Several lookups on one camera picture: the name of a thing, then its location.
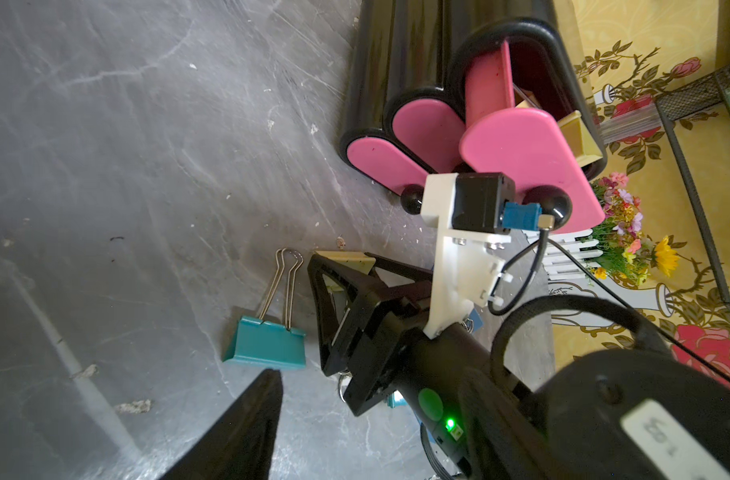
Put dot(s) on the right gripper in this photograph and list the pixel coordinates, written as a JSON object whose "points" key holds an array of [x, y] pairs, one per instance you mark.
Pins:
{"points": [[376, 333]]}

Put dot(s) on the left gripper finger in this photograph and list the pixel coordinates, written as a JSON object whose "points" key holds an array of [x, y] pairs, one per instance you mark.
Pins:
{"points": [[240, 444]]}

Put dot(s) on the yellow binder clip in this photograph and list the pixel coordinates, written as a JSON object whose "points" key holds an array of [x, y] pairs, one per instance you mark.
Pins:
{"points": [[358, 261], [582, 144]]}

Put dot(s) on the pink drawer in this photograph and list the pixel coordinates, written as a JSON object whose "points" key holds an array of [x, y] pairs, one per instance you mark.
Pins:
{"points": [[432, 131], [524, 143], [389, 166]]}

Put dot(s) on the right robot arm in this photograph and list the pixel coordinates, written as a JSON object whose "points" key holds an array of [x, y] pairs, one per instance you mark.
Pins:
{"points": [[634, 413]]}

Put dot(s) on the teal binder clip left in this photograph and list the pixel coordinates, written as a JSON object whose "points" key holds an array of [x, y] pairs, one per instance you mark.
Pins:
{"points": [[260, 342]]}

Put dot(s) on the black drawer cabinet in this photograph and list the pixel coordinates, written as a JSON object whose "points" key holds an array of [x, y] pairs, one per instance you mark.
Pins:
{"points": [[410, 50]]}

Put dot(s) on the flower planter white fence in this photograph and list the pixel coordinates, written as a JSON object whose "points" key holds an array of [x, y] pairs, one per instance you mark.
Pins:
{"points": [[628, 254]]}

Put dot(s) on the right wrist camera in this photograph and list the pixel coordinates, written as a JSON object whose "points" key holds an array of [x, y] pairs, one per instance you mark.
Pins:
{"points": [[474, 215]]}

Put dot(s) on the black wire basket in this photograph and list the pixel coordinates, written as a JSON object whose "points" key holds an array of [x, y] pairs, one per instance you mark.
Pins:
{"points": [[696, 120]]}

